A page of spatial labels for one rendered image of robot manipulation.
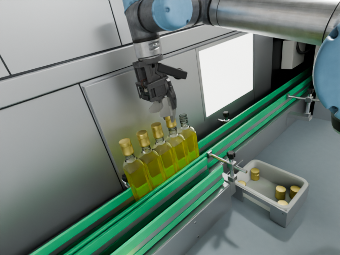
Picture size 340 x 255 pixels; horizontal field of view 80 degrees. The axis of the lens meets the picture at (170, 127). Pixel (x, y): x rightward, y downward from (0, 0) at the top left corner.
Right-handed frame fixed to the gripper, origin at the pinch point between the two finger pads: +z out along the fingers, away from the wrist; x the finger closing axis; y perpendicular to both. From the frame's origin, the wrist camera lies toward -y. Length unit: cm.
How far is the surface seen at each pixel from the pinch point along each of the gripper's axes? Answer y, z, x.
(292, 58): -108, 10, -9
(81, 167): 29.9, 10.0, -14.9
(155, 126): 6.5, 0.3, 0.9
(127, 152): 18.0, 3.4, 1.3
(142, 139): 12.3, 1.8, 1.6
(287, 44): -108, 1, -13
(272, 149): -53, 42, 8
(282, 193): -24, 36, 28
